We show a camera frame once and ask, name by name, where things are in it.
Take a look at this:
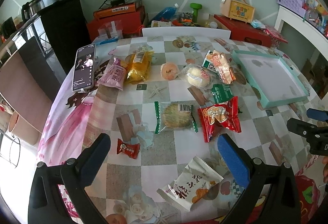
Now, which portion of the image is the yellow wooden carry box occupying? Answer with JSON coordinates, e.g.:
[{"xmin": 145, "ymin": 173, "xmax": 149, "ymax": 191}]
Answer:
[{"xmin": 220, "ymin": 0, "xmax": 255, "ymax": 24}]

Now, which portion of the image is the white foam board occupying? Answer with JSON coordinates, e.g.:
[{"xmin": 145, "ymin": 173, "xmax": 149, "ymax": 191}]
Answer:
[{"xmin": 142, "ymin": 26, "xmax": 231, "ymax": 39}]

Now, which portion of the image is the large red gift box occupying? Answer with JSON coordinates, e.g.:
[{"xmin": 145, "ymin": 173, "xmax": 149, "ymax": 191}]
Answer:
[{"xmin": 213, "ymin": 14, "xmax": 272, "ymax": 48}]

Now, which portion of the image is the red snack packet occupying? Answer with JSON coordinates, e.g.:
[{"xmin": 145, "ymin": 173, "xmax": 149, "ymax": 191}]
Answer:
[{"xmin": 197, "ymin": 96, "xmax": 241, "ymax": 143}]

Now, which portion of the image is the teal shallow tray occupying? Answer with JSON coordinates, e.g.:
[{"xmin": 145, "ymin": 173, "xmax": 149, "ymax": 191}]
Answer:
[{"xmin": 232, "ymin": 50, "xmax": 309, "ymax": 109}]

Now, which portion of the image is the white calligraphy snack packet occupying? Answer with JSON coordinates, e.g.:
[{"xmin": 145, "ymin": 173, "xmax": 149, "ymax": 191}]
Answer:
[{"xmin": 157, "ymin": 156, "xmax": 223, "ymax": 212}]

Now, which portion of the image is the green snack packet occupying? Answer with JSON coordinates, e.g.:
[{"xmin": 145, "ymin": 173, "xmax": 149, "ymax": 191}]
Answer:
[{"xmin": 211, "ymin": 84, "xmax": 234, "ymax": 104}]

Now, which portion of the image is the clear plastic box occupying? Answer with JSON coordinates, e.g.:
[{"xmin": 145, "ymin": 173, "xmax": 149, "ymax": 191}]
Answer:
[{"xmin": 93, "ymin": 20, "xmax": 123, "ymax": 45}]

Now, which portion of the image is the person right hand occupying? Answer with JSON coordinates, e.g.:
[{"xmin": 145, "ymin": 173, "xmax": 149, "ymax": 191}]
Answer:
[{"xmin": 322, "ymin": 156, "xmax": 328, "ymax": 183}]

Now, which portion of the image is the card game box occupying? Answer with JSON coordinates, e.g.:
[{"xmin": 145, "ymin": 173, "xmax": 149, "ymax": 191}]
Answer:
[{"xmin": 151, "ymin": 20, "xmax": 172, "ymax": 27}]

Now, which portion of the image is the blue drink bottle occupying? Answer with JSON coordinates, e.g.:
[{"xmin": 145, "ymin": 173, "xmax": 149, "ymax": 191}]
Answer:
[{"xmin": 152, "ymin": 3, "xmax": 179, "ymax": 21}]

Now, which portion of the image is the white shelf frame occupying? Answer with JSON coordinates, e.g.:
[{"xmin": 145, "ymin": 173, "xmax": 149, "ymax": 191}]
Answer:
[{"xmin": 274, "ymin": 5, "xmax": 328, "ymax": 59}]

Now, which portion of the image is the yellow cake clear packet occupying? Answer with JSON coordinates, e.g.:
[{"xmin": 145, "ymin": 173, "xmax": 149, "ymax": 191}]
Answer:
[{"xmin": 124, "ymin": 51, "xmax": 153, "ymax": 84}]

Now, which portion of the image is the black cabinet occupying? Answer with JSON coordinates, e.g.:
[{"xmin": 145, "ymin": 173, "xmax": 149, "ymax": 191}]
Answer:
[{"xmin": 38, "ymin": 0, "xmax": 91, "ymax": 73}]

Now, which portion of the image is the red gift box left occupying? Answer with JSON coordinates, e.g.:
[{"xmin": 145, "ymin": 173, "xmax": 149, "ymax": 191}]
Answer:
[{"xmin": 87, "ymin": 6, "xmax": 146, "ymax": 40}]

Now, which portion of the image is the small red candy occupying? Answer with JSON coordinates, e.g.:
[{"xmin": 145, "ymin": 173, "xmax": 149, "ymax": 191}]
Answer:
[{"xmin": 116, "ymin": 139, "xmax": 140, "ymax": 159}]

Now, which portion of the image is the smartphone on stand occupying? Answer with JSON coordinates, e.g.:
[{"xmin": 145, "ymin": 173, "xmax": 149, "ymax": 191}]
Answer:
[{"xmin": 72, "ymin": 44, "xmax": 96, "ymax": 92}]

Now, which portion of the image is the round cracker clear packet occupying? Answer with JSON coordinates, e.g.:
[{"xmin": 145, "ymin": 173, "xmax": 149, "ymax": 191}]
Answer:
[{"xmin": 154, "ymin": 101, "xmax": 198, "ymax": 134}]

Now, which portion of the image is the steamed bun clear packet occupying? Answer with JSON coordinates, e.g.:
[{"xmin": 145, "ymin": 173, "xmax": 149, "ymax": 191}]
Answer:
[{"xmin": 178, "ymin": 64, "xmax": 216, "ymax": 90}]

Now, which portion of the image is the orange bread packet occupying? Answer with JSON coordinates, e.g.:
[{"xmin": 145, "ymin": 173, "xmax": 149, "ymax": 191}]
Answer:
[{"xmin": 211, "ymin": 50, "xmax": 236, "ymax": 85}]

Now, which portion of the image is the green dumbbell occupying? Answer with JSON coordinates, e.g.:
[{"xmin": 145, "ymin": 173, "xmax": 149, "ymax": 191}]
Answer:
[{"xmin": 190, "ymin": 2, "xmax": 202, "ymax": 23}]

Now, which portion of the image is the pile of small toys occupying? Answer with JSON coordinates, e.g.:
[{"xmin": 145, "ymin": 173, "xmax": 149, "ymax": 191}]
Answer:
[{"xmin": 170, "ymin": 13, "xmax": 201, "ymax": 27}]

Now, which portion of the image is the steel kettle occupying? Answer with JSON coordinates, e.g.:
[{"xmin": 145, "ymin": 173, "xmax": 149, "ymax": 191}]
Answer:
[{"xmin": 21, "ymin": 0, "xmax": 45, "ymax": 21}]

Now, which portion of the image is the green white cracker packet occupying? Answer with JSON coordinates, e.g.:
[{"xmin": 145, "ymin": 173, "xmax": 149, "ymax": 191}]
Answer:
[{"xmin": 202, "ymin": 50, "xmax": 220, "ymax": 77}]

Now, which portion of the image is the orange flat box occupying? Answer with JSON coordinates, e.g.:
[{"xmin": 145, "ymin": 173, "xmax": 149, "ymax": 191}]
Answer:
[{"xmin": 93, "ymin": 2, "xmax": 142, "ymax": 19}]

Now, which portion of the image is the blue wipes packet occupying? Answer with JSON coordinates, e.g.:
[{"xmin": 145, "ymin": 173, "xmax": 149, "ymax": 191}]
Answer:
[{"xmin": 250, "ymin": 19, "xmax": 266, "ymax": 30}]

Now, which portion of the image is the red patterned pouch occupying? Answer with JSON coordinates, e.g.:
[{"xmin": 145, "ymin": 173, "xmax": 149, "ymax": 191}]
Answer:
[{"xmin": 263, "ymin": 25, "xmax": 288, "ymax": 48}]

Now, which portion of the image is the pink swiss roll packet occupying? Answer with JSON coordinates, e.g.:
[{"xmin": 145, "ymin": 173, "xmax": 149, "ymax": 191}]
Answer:
[{"xmin": 98, "ymin": 57, "xmax": 127, "ymax": 91}]

